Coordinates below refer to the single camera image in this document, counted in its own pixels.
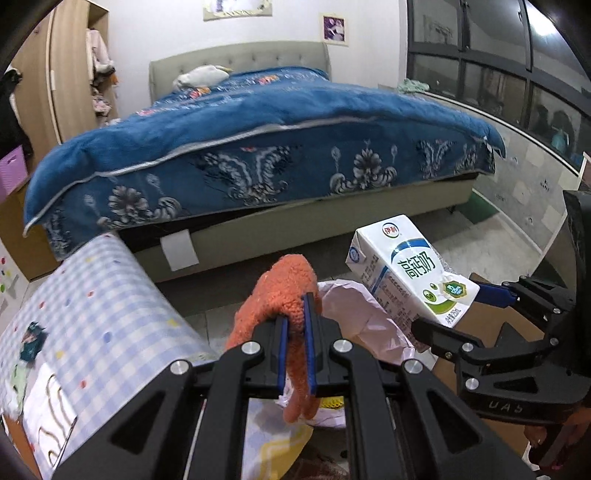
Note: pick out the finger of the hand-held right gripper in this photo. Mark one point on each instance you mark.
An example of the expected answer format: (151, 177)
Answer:
(494, 294)
(438, 334)

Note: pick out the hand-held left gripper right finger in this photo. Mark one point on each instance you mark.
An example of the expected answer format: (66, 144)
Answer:
(310, 341)

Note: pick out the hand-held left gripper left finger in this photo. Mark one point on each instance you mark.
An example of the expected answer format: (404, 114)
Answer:
(281, 341)

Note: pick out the orange knitted glove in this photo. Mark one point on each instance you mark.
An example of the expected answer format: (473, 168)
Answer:
(281, 286)

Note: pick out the white milk carton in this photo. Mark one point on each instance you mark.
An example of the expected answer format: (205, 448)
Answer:
(406, 272)

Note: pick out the person's right hand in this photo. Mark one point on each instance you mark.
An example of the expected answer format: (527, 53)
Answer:
(535, 434)

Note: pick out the cardboard box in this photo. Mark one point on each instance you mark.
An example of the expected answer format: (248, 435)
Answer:
(489, 438)

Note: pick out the green floor mat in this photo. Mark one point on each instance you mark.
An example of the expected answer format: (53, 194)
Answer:
(478, 208)

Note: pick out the blue floral blanket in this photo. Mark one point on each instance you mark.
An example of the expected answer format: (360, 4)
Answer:
(277, 124)

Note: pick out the green cloth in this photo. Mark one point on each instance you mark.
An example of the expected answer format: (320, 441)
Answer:
(414, 85)

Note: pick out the dark framed window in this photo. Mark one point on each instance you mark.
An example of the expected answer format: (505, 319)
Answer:
(508, 60)

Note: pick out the white printed paper sheet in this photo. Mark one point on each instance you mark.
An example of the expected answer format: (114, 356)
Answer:
(51, 415)

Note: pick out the dark snack wrapper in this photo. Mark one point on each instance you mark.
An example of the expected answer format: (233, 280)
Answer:
(32, 341)

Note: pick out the white pillow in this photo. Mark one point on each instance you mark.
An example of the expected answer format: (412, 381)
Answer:
(201, 76)

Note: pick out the white polka dot cabinet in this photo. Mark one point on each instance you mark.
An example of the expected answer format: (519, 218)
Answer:
(7, 277)

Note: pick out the grey upholstered bed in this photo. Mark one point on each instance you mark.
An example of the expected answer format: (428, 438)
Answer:
(254, 57)

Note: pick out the wooden drawer cabinet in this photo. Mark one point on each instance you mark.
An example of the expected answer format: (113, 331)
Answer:
(18, 221)

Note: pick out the purple plastic basket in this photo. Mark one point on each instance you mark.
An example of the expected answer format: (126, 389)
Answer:
(11, 170)

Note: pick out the hanging clothes in wardrobe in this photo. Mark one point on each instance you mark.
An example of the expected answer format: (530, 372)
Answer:
(99, 60)

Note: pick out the wooden wardrobe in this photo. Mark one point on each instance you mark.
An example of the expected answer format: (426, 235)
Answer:
(69, 69)

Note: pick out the black coat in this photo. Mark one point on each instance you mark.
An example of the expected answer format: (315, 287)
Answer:
(11, 120)

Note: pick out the small wall photo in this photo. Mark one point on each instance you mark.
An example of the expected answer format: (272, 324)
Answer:
(334, 28)

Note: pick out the large wall poster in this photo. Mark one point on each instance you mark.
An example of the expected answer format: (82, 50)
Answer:
(235, 8)

